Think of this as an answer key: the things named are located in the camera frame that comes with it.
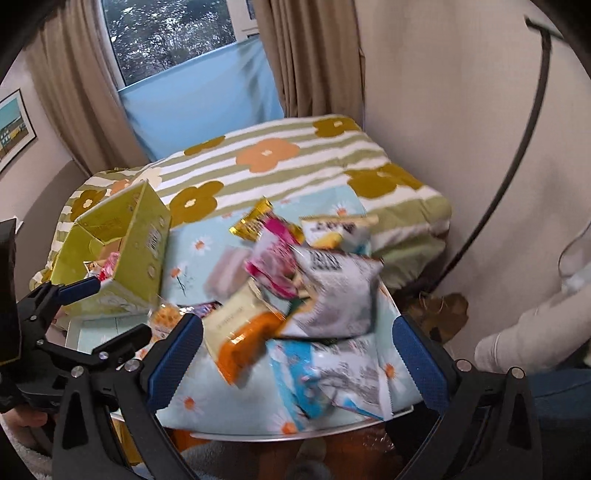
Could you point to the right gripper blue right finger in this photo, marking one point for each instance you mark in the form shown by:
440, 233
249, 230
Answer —
486, 427

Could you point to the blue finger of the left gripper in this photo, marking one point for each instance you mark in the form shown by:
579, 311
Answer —
124, 346
79, 290

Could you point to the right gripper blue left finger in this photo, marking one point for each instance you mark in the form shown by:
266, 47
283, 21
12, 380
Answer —
85, 443

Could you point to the waffle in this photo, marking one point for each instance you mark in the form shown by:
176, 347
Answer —
163, 319

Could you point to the yellow-green cardboard box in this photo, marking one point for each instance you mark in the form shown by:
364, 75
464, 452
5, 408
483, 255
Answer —
122, 242

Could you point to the orange yellow snack bag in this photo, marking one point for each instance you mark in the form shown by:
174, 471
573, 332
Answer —
236, 332

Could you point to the pink white marshmallow snack bag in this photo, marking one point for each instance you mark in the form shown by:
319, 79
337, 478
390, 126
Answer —
272, 263

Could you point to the blue white snack bag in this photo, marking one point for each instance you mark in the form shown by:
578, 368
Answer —
314, 377

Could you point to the gold chocolate pillow snack bag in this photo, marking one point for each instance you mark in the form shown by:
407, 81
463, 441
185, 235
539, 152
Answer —
248, 228

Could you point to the grey white snack bag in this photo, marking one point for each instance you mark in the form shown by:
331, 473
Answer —
342, 290

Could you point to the cheese sticks snack bag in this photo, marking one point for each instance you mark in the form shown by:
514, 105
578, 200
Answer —
349, 234

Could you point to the person left hand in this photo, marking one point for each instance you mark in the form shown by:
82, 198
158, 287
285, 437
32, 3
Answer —
24, 417

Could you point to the grey headboard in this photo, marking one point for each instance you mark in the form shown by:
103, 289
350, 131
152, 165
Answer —
34, 239

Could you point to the pink layered cake packet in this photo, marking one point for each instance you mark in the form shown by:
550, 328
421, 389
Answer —
228, 274

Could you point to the framed houses picture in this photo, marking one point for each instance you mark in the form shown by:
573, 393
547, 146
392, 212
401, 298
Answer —
16, 129

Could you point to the left brown curtain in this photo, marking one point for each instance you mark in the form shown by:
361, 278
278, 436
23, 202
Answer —
76, 87

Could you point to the brown curtain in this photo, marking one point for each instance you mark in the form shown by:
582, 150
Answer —
315, 54
76, 87

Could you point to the blue window cover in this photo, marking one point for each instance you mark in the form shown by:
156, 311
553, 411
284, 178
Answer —
228, 89

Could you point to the window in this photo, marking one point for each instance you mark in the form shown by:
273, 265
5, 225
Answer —
150, 36

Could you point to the striped floral quilt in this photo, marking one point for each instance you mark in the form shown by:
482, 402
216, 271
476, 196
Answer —
281, 160

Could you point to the right brown curtain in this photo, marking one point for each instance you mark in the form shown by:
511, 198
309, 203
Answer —
315, 54

